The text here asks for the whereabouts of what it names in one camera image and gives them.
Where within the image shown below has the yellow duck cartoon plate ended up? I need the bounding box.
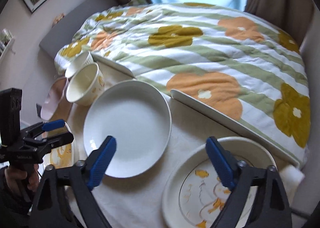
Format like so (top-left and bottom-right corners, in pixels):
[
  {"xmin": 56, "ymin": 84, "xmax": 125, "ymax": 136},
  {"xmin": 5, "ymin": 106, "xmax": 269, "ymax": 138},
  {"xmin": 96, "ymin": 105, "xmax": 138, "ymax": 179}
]
[{"xmin": 41, "ymin": 123, "xmax": 75, "ymax": 169}]

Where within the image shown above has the pink bear-shaped dish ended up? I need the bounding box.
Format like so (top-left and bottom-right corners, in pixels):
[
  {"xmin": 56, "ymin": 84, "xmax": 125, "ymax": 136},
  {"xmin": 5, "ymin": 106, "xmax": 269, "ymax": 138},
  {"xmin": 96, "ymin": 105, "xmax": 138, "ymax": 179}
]
[{"xmin": 40, "ymin": 77, "xmax": 72, "ymax": 121}]

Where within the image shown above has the cream bowl with duck print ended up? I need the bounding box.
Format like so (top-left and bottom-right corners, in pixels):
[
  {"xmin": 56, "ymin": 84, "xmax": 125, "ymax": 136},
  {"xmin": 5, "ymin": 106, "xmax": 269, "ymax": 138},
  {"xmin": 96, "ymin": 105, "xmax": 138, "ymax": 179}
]
[{"xmin": 66, "ymin": 62, "xmax": 105, "ymax": 107}]

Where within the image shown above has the white duck cartoon plate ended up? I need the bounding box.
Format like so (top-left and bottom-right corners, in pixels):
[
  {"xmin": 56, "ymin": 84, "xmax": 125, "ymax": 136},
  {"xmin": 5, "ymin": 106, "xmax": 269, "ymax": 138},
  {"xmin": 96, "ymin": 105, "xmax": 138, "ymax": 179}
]
[{"xmin": 162, "ymin": 136, "xmax": 276, "ymax": 227}]

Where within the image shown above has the white ribbed bowl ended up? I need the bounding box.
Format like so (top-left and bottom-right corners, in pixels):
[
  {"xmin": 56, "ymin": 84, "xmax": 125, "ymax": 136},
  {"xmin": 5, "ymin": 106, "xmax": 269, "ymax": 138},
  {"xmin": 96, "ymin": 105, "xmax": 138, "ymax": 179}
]
[{"xmin": 65, "ymin": 51, "xmax": 94, "ymax": 79}]

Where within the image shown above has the plain white deep plate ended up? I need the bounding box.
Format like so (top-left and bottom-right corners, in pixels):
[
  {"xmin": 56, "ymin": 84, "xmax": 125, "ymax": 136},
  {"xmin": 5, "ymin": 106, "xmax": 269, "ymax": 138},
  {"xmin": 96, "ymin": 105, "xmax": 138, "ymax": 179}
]
[{"xmin": 83, "ymin": 80, "xmax": 172, "ymax": 178}]

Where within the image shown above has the person's left hand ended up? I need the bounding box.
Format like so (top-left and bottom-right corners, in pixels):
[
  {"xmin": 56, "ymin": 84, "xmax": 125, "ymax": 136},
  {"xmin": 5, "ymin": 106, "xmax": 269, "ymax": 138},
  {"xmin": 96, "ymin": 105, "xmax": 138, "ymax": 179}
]
[{"xmin": 4, "ymin": 164, "xmax": 39, "ymax": 195}]

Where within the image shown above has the grey padded headboard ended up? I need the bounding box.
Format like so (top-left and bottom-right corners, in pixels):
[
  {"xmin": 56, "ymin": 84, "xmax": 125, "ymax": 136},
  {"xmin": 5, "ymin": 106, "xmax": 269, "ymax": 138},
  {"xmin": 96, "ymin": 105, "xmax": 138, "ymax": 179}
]
[{"xmin": 39, "ymin": 0, "xmax": 119, "ymax": 58}]

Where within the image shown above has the floral striped quilt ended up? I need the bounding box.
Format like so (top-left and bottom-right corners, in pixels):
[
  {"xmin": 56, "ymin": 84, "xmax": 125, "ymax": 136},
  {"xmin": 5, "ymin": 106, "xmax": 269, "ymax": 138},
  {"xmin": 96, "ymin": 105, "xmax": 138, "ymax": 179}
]
[{"xmin": 54, "ymin": 3, "xmax": 310, "ymax": 166}]

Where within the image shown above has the brown right curtain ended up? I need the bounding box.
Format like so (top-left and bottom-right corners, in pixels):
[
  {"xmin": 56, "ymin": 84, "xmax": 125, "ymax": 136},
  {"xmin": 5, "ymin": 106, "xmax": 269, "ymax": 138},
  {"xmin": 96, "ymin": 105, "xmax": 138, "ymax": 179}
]
[{"xmin": 245, "ymin": 0, "xmax": 314, "ymax": 46}]

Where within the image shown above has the black camera box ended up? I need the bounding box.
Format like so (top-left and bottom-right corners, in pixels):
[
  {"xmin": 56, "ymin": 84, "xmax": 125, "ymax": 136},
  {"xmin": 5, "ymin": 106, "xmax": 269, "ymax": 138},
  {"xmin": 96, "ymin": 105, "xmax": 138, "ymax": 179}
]
[{"xmin": 1, "ymin": 88, "xmax": 22, "ymax": 146}]

